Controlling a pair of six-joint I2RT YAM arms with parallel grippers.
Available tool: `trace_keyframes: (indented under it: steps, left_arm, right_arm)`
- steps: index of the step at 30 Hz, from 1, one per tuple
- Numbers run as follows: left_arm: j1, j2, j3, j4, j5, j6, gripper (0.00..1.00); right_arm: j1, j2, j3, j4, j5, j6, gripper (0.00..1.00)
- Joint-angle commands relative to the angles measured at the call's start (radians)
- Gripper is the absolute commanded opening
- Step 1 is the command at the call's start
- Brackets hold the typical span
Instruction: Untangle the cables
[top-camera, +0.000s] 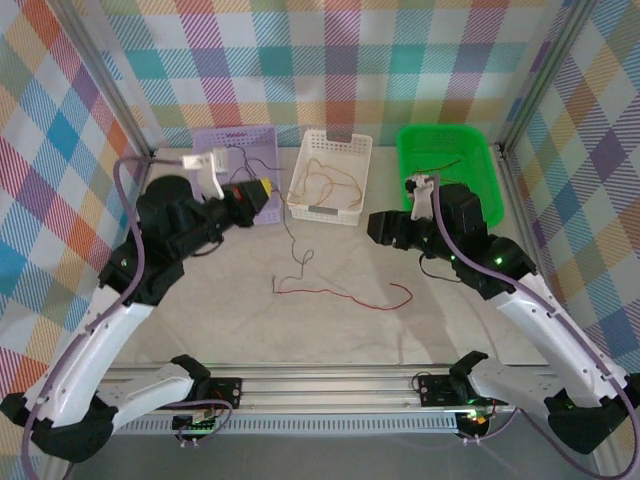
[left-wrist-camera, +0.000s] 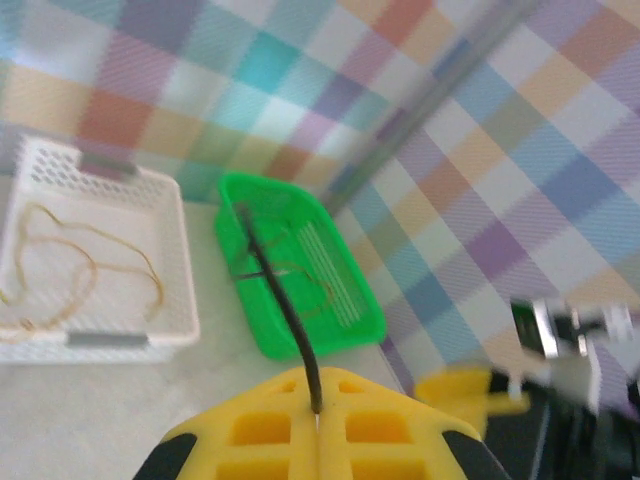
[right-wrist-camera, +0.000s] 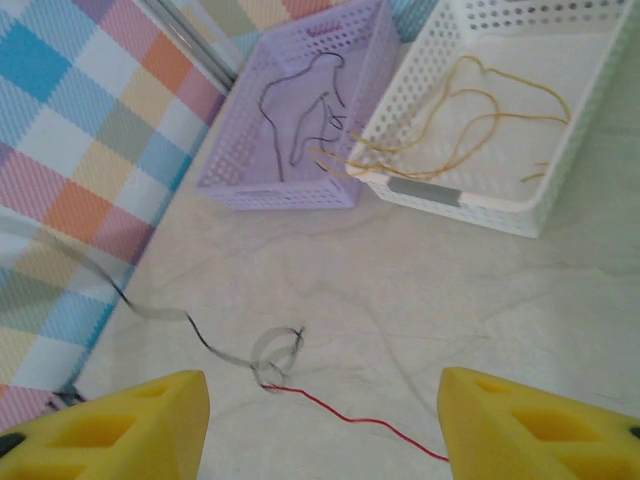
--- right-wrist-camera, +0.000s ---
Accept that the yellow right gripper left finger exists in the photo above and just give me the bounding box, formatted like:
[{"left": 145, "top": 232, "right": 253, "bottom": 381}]
[{"left": 0, "top": 369, "right": 210, "bottom": 480}]

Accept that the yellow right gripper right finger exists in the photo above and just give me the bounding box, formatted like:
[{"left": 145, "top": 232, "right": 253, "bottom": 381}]
[{"left": 436, "top": 367, "right": 640, "bottom": 480}]

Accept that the black cable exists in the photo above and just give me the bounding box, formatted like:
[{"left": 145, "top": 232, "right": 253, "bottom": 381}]
[
  {"left": 0, "top": 219, "right": 307, "bottom": 399},
  {"left": 258, "top": 51, "right": 347, "bottom": 182}
]

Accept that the red cable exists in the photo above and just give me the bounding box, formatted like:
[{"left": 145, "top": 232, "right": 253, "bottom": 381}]
[{"left": 262, "top": 383, "right": 451, "bottom": 464}]

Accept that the yellow cable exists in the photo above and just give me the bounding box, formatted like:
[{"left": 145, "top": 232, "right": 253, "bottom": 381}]
[
  {"left": 307, "top": 113, "right": 570, "bottom": 182},
  {"left": 349, "top": 87, "right": 501, "bottom": 182},
  {"left": 439, "top": 53, "right": 572, "bottom": 184}
]

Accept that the red yellow black wire bundle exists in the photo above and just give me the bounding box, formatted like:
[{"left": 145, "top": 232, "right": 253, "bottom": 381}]
[{"left": 288, "top": 92, "right": 349, "bottom": 166}]

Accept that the white perforated plastic basket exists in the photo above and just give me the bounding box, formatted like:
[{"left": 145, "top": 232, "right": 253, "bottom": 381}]
[{"left": 347, "top": 0, "right": 636, "bottom": 239}]

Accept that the purple perforated plastic basket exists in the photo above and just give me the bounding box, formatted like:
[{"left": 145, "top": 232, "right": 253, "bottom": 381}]
[{"left": 195, "top": 0, "right": 401, "bottom": 211}]

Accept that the aluminium frame post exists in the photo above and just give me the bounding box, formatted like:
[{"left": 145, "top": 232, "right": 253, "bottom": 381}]
[{"left": 134, "top": 0, "right": 240, "bottom": 92}]

